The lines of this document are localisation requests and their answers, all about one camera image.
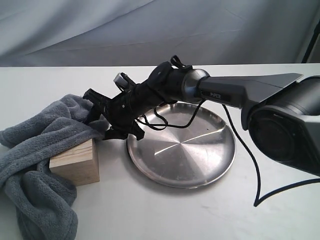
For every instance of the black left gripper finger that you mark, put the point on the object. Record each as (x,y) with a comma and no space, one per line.
(92,105)

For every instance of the round stainless steel plate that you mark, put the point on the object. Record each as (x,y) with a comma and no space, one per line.
(196,151)

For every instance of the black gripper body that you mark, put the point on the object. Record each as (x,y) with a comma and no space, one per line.
(130,105)

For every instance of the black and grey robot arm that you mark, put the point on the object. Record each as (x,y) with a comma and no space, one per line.
(281,112)

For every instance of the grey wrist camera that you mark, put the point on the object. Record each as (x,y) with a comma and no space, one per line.
(124,82)

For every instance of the light wooden cube block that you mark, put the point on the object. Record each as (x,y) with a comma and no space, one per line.
(79,165)

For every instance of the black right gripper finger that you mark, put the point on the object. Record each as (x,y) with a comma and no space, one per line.
(121,132)

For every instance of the grey backdrop curtain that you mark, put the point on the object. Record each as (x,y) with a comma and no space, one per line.
(63,33)

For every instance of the grey fleece towel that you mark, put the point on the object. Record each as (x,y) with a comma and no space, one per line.
(43,201)

